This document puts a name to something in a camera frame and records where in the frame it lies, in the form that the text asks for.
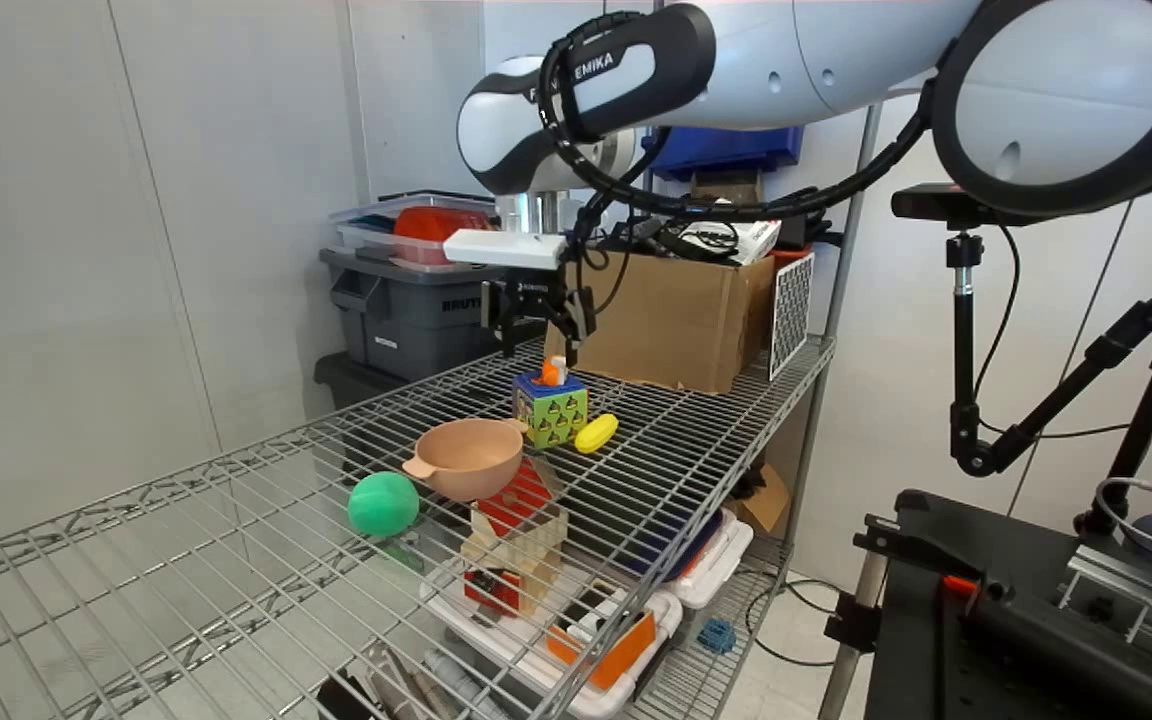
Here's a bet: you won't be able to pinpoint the white orange toy case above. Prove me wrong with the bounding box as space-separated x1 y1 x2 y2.
421 572 683 720

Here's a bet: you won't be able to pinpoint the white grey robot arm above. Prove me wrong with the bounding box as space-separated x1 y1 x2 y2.
457 0 1152 218

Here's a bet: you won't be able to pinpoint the white and orange object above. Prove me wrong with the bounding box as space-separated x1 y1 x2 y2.
534 355 569 387

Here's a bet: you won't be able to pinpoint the blue box on cardboard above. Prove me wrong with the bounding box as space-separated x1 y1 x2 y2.
651 129 800 181

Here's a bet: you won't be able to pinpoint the silver wire shelf rack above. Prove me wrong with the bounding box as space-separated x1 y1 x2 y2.
0 340 827 720

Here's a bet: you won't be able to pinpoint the brown cardboard box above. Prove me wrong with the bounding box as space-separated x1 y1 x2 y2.
576 256 777 397

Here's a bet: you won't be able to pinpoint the black cable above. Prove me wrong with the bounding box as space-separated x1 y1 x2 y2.
741 572 858 671

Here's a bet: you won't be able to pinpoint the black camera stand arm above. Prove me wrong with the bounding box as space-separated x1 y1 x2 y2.
888 200 1152 524

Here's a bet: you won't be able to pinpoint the clear container red contents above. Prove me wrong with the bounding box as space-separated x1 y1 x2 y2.
331 186 494 273

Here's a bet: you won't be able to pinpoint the dark grey storage bin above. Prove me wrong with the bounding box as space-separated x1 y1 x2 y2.
313 249 494 408

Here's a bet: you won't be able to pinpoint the tan plastic bowl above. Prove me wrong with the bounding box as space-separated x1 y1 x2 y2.
405 418 522 505

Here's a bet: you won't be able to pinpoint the yellow lemon toy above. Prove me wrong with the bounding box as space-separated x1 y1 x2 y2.
570 413 619 453

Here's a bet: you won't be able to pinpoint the colourful patterned cube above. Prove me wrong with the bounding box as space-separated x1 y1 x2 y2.
516 374 588 446

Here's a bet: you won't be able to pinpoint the green ball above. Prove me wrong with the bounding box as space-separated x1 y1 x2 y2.
346 471 421 538

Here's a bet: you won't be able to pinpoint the blue small toy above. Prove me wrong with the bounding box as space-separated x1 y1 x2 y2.
697 619 737 656

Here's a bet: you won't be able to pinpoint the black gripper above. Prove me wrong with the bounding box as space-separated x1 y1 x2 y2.
480 273 594 364

